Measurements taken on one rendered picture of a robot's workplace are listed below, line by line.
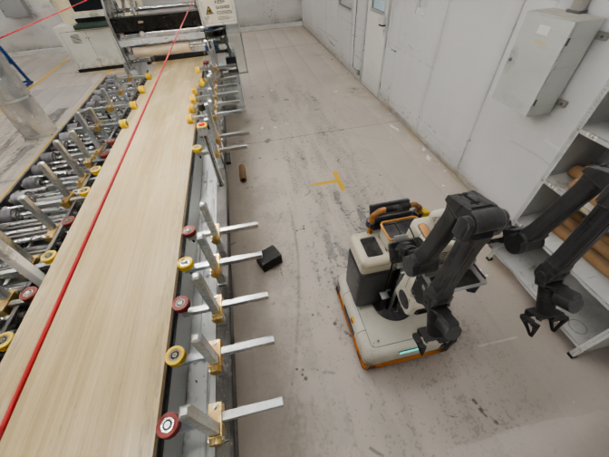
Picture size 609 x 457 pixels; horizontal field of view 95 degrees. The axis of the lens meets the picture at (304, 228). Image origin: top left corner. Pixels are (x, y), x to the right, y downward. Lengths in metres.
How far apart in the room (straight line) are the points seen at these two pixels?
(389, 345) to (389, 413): 0.42
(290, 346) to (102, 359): 1.21
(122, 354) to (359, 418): 1.41
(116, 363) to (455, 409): 1.92
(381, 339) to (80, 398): 1.54
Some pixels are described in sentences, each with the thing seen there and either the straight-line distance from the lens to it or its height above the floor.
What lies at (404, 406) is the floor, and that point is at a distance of 2.20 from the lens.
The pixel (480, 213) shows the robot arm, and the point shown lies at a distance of 0.78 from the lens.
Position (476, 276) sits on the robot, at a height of 1.04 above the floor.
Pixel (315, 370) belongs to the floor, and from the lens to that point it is 2.19.
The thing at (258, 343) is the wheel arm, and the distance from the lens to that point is 1.37.
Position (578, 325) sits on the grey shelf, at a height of 0.14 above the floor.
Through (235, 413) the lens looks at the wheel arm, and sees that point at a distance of 1.33.
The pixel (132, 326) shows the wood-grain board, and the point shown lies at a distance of 1.57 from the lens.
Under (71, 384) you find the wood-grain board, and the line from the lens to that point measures 1.59.
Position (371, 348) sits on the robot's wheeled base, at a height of 0.28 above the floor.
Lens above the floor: 2.10
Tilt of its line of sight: 46 degrees down
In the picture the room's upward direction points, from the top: 4 degrees counter-clockwise
